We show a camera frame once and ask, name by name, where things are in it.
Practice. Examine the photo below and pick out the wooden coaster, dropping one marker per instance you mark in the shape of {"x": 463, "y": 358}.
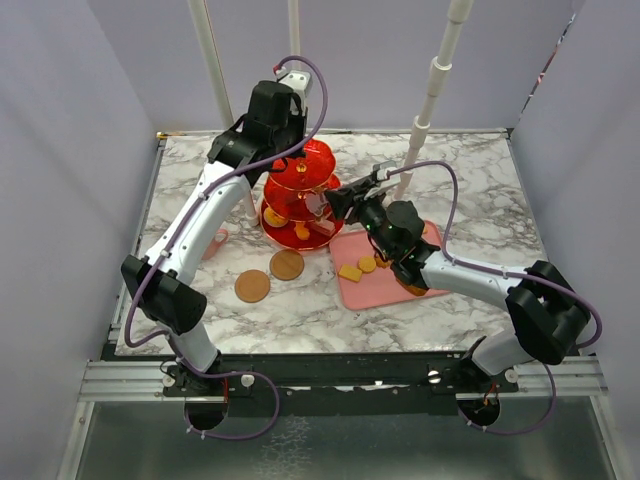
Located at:
{"x": 287, "y": 265}
{"x": 252, "y": 286}

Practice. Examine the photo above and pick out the pink serving tray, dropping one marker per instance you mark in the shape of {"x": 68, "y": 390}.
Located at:
{"x": 376, "y": 289}

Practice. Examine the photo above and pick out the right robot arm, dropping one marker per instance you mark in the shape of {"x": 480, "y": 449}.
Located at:
{"x": 546, "y": 317}

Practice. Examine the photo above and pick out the rectangular yellow biscuit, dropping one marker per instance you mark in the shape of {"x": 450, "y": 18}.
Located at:
{"x": 350, "y": 273}

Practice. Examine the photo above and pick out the metal tongs pink tips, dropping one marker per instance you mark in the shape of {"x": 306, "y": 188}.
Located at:
{"x": 316, "y": 203}

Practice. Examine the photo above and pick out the upper wooden coaster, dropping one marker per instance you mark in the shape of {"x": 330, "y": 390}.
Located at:
{"x": 287, "y": 265}

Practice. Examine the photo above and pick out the orange fish cookie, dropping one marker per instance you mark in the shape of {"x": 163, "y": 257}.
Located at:
{"x": 301, "y": 231}

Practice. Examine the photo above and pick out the red three-tier stand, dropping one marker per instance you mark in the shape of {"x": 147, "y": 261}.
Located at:
{"x": 290, "y": 180}

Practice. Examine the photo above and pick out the pink mug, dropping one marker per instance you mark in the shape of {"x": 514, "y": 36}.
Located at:
{"x": 219, "y": 239}

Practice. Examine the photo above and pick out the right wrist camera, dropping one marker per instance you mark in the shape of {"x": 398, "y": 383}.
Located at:
{"x": 381, "y": 172}

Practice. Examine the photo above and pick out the brown croissant bread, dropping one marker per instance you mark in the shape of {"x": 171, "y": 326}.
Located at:
{"x": 413, "y": 290}

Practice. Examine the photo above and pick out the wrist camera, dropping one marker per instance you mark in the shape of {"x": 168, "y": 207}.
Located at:
{"x": 299, "y": 81}
{"x": 381, "y": 172}

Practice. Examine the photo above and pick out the white pvc pipe frame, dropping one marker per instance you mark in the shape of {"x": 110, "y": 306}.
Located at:
{"x": 440, "y": 67}

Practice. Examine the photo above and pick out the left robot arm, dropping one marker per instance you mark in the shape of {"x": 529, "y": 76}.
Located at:
{"x": 163, "y": 302}

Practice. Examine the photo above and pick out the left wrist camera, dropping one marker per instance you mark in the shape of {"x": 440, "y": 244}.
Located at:
{"x": 299, "y": 81}

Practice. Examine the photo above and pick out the pink cake slice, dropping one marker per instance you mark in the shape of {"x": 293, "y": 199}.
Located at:
{"x": 324, "y": 227}

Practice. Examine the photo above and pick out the lower wooden coaster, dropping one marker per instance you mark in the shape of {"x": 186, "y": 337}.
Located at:
{"x": 252, "y": 286}

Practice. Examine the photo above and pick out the yellow donut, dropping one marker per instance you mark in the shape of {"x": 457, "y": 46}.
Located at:
{"x": 273, "y": 219}

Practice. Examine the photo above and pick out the left round biscuit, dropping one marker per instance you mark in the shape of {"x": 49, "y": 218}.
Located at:
{"x": 367, "y": 264}

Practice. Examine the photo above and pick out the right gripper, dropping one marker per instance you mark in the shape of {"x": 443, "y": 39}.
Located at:
{"x": 351, "y": 196}

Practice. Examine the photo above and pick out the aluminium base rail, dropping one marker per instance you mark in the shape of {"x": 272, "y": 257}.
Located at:
{"x": 139, "y": 379}

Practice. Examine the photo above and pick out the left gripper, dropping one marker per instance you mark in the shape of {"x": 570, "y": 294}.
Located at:
{"x": 299, "y": 122}

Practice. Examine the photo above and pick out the swirl butter cookie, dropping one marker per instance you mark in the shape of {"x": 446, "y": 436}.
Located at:
{"x": 381, "y": 262}

